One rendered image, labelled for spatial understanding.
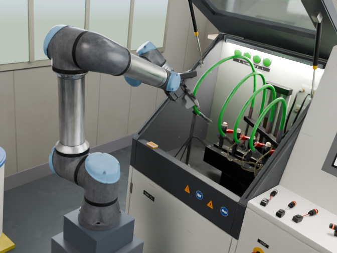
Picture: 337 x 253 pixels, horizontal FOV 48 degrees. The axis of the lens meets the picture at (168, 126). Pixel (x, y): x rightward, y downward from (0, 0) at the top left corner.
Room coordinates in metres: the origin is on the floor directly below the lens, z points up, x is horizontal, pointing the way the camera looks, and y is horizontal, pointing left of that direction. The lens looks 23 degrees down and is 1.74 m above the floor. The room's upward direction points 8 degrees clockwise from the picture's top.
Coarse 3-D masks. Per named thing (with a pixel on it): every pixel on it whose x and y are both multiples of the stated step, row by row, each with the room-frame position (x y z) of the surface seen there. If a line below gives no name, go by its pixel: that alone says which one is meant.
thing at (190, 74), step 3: (183, 72) 1.59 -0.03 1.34; (186, 72) 1.57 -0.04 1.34; (189, 72) 1.57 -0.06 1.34; (192, 72) 1.57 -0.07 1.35; (195, 72) 1.58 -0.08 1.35; (180, 75) 1.55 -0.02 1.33; (183, 75) 1.56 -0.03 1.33; (186, 75) 1.56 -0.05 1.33; (189, 75) 1.57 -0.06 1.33; (192, 75) 1.57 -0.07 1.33; (195, 75) 1.58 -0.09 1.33; (183, 78) 1.55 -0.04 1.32; (186, 78) 1.56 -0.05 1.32
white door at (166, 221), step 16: (144, 176) 1.61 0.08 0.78; (144, 192) 1.60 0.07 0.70; (160, 192) 1.52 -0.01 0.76; (144, 208) 1.59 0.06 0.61; (160, 208) 1.51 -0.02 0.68; (176, 208) 1.45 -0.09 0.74; (144, 224) 1.58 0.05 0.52; (160, 224) 1.50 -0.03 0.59; (176, 224) 1.44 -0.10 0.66; (192, 224) 1.37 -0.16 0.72; (208, 224) 1.31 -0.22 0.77; (144, 240) 1.57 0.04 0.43; (160, 240) 1.49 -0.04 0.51; (176, 240) 1.42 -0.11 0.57; (192, 240) 1.36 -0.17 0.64; (208, 240) 1.30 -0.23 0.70; (224, 240) 1.25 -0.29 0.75
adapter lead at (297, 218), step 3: (312, 210) 1.17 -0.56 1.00; (315, 210) 1.18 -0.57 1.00; (309, 213) 1.16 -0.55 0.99; (312, 213) 1.16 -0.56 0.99; (315, 213) 1.17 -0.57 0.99; (294, 216) 1.12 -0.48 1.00; (297, 216) 1.12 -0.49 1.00; (300, 216) 1.12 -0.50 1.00; (294, 219) 1.12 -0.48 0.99; (297, 219) 1.11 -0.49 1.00; (300, 219) 1.12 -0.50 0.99; (297, 222) 1.11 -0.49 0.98
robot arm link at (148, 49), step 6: (150, 42) 1.53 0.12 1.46; (138, 48) 1.54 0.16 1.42; (144, 48) 1.50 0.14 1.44; (150, 48) 1.51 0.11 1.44; (156, 48) 1.54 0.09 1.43; (138, 54) 1.51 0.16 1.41; (144, 54) 1.50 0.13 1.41; (150, 54) 1.50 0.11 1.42; (156, 54) 1.51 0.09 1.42; (150, 60) 1.48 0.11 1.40; (156, 60) 1.51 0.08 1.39; (162, 60) 1.52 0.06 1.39
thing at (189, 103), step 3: (186, 96) 1.54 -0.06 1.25; (189, 96) 1.54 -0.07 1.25; (186, 99) 1.54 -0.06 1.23; (189, 99) 1.54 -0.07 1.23; (192, 99) 1.54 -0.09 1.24; (186, 102) 1.53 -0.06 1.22; (189, 102) 1.54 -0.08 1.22; (192, 102) 1.54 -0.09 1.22; (195, 102) 1.54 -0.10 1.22; (186, 105) 1.53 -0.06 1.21; (189, 105) 1.54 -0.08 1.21; (192, 105) 1.54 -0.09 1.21; (198, 105) 1.55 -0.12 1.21; (198, 108) 1.56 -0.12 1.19
